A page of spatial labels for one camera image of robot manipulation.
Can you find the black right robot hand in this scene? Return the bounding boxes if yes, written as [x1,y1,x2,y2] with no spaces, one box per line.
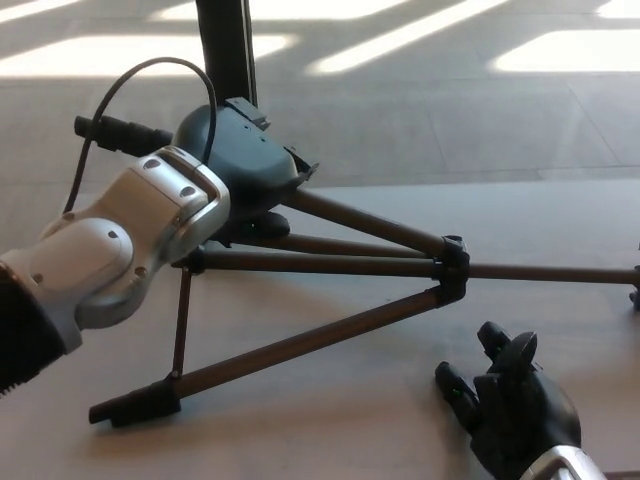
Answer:
[433,320,584,464]

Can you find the black vertical post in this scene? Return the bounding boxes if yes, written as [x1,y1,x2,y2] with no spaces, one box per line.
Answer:
[194,0,260,108]

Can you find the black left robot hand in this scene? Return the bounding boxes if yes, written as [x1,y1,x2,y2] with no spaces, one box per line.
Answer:
[172,98,322,247]

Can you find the bronze camera tripod black joints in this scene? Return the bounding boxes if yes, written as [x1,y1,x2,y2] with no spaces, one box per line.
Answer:
[73,115,640,428]

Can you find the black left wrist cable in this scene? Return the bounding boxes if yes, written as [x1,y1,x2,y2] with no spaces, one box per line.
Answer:
[61,57,219,217]

